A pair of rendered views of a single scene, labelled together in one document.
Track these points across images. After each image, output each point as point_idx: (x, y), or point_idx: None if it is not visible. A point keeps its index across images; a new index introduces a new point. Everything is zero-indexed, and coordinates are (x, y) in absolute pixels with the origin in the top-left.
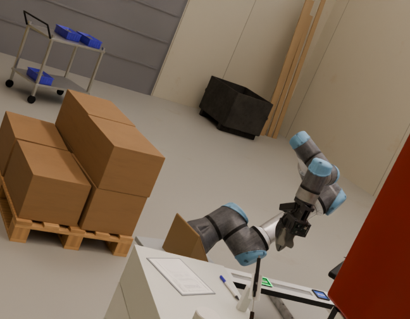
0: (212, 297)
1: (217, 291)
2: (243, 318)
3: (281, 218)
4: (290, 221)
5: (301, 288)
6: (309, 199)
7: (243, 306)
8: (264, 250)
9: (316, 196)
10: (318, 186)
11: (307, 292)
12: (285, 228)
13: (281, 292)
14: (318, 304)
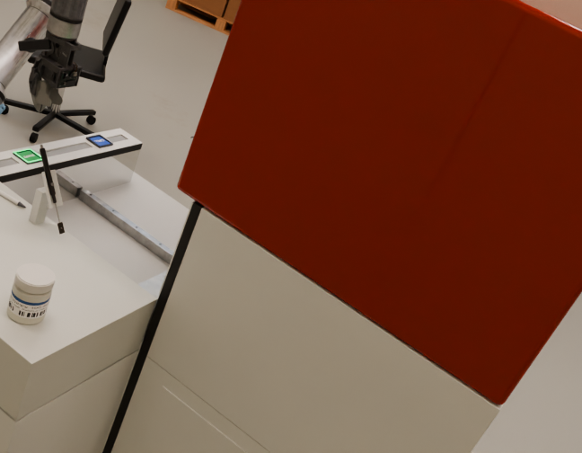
0: None
1: None
2: (48, 235)
3: (33, 66)
4: (52, 70)
5: (74, 143)
6: (71, 33)
7: (40, 216)
8: (2, 104)
9: (79, 26)
10: (80, 11)
11: (83, 145)
12: (19, 62)
13: (58, 162)
14: (103, 155)
